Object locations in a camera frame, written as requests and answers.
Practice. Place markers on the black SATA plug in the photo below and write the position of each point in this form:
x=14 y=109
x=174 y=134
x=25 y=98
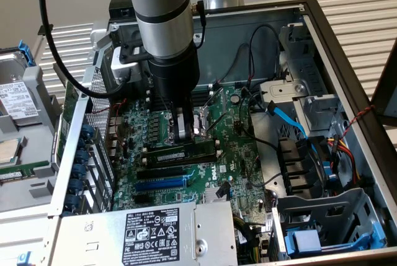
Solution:
x=224 y=190

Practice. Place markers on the open metal PC case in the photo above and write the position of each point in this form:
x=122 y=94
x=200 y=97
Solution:
x=217 y=39

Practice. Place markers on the CPU socket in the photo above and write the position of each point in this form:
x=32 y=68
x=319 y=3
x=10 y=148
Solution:
x=200 y=123

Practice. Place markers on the dark flat panel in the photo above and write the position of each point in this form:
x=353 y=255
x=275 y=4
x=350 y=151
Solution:
x=387 y=92

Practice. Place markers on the silver power supply box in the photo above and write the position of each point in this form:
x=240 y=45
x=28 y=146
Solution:
x=93 y=241

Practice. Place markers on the thin metal locking lever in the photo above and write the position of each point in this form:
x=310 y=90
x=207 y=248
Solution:
x=217 y=121

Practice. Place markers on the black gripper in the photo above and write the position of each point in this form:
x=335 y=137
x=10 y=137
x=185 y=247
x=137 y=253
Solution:
x=173 y=77

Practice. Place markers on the metal disk bay cage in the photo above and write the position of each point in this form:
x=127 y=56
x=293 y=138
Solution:
x=356 y=204

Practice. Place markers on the metal drive cage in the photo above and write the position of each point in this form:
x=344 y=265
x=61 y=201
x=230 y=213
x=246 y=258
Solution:
x=310 y=70

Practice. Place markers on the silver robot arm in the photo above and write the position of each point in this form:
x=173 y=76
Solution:
x=161 y=15

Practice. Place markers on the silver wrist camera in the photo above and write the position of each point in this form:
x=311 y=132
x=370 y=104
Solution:
x=124 y=67

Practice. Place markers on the short black expansion slot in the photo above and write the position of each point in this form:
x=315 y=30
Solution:
x=141 y=198

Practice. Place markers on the silver finned heat sink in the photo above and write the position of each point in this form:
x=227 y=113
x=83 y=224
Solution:
x=209 y=196

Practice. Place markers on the black box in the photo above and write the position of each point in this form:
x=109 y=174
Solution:
x=119 y=5

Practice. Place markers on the blue expansion slot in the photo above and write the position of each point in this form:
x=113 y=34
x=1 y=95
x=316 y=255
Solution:
x=161 y=184

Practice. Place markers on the blue disk bracket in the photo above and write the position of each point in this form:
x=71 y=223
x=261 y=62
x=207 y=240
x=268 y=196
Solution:
x=305 y=241

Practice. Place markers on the silver CPU chip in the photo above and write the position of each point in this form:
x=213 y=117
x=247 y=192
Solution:
x=7 y=151

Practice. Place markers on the silver socket cover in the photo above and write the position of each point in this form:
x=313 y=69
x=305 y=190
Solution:
x=217 y=101

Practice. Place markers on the long black expansion slot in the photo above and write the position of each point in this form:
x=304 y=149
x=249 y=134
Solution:
x=159 y=173

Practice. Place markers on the blue slot retainer bar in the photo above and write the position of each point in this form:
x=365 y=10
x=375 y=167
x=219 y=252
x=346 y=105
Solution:
x=82 y=170

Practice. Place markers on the green RAM stick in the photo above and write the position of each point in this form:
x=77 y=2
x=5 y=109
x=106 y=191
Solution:
x=170 y=156
x=18 y=174

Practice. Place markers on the hard disk with blue bracket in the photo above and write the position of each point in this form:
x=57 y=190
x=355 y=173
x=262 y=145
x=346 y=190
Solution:
x=15 y=98

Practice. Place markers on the green Dell motherboard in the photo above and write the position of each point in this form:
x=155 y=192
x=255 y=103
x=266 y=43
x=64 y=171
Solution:
x=235 y=154

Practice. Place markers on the grey plastic parts rack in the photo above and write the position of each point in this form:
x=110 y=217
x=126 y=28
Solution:
x=34 y=86

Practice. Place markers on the RAM slot with white latches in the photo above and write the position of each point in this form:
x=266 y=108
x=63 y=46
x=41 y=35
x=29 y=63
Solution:
x=173 y=165
x=203 y=90
x=217 y=144
x=203 y=97

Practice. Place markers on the round coin cell battery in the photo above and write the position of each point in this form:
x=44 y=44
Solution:
x=235 y=98

